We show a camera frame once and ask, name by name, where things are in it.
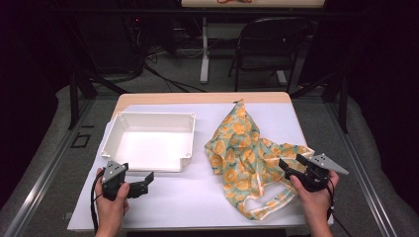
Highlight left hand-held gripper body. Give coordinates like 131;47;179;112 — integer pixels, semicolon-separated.
101;160;129;201

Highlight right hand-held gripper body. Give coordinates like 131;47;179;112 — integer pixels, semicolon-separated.
295;152;350;194

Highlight orange print fabric bag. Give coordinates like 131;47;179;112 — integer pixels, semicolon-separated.
204;98;316;221

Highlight person's right hand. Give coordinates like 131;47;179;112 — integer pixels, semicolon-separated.
290;170;340;227

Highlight person's left hand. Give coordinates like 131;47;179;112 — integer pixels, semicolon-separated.
94;167;130;232

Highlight white plastic box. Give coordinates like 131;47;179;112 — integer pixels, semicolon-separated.
100;111;197;173

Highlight white paper sheet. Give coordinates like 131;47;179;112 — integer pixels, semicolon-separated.
67;103;334;232

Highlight black metal stand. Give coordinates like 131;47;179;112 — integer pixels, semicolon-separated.
290;69;350;134
67;70;130;130

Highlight white desk foot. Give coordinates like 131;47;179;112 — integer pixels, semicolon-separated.
275;69;289;86

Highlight black folding chair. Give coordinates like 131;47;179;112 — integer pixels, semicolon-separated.
227;17;314;94

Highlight white desk leg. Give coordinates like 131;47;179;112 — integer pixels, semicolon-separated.
200;17;210;85

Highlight aluminium floor rail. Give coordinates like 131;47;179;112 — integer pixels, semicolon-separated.
2;98;97;237
324;101;398;237

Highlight right hand-held gripper black cable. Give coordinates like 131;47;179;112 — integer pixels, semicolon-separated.
325;177;354;237

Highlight black floor cables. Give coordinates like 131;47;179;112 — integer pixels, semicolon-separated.
141;48;208;94

